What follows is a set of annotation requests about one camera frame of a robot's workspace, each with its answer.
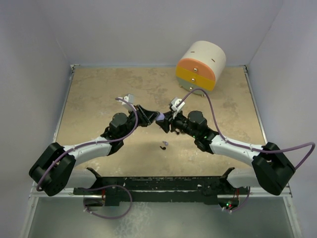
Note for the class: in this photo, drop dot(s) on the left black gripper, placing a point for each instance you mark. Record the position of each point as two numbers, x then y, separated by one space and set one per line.
147 119

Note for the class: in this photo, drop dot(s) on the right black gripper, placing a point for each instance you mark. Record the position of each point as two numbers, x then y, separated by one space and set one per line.
165 124

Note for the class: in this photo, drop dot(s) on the purple earbud charging case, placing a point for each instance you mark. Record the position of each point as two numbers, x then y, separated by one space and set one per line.
160 117

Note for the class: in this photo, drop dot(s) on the purple black wireless earbud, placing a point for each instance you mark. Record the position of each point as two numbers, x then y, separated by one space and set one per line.
164 145

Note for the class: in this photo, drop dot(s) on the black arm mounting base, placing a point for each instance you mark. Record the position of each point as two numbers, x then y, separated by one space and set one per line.
158 189

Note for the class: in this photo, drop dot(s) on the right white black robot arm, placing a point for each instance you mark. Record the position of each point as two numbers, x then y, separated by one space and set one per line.
271 170

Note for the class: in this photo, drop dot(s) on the round cream drawer cabinet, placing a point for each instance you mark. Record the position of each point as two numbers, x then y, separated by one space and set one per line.
201 67

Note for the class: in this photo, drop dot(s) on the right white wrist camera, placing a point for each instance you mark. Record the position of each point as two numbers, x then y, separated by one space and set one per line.
176 106

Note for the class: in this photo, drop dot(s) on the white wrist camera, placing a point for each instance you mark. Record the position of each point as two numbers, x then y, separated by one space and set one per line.
176 106
126 101

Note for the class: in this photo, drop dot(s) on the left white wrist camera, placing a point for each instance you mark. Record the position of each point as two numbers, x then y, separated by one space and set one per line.
126 101

